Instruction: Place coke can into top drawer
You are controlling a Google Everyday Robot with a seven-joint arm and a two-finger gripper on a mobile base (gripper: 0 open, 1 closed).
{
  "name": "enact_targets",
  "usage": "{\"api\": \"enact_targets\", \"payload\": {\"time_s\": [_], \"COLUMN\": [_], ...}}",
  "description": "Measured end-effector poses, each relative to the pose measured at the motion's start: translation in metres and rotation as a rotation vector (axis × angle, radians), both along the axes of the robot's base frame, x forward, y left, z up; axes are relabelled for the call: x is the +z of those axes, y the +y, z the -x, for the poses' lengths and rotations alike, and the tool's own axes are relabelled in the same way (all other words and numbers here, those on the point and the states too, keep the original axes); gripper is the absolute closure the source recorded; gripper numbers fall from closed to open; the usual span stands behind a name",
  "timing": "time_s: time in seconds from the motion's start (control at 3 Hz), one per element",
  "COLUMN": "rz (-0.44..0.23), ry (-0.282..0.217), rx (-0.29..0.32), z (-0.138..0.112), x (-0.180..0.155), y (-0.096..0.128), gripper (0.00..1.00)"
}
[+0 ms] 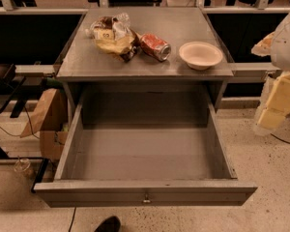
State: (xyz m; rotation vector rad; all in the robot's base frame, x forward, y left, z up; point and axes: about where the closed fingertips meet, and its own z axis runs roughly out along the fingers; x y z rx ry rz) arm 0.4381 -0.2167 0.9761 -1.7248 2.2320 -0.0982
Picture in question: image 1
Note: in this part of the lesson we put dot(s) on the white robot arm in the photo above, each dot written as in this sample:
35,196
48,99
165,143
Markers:
277,46

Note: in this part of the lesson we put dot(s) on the black frame on floor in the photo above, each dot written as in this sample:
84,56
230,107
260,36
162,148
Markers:
38,175

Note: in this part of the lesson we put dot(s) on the clear plastic cup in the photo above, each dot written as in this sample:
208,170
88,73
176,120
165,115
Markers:
24,167

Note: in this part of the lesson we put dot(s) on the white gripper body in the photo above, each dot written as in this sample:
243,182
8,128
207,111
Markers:
286,45

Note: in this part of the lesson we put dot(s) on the black shoe tip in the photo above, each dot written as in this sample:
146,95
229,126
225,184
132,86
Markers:
111,224

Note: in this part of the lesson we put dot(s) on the crumpled chip bag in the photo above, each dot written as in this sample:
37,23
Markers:
112,34

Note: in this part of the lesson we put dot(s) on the crushed red coke can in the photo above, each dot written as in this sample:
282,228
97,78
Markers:
155,46

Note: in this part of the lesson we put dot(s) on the cardboard box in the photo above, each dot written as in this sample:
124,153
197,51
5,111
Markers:
52,143

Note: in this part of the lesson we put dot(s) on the small metal drawer knob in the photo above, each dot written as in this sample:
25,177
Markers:
146,199

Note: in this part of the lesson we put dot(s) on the white paper bowl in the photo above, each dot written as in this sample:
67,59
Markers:
200,56

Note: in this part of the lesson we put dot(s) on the open grey top drawer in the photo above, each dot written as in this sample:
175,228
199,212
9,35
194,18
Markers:
127,144

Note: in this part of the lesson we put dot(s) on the grey metal cabinet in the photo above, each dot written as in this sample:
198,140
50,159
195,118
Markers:
84,64

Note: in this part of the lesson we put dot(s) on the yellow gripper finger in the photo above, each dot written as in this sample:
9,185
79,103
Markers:
266,121

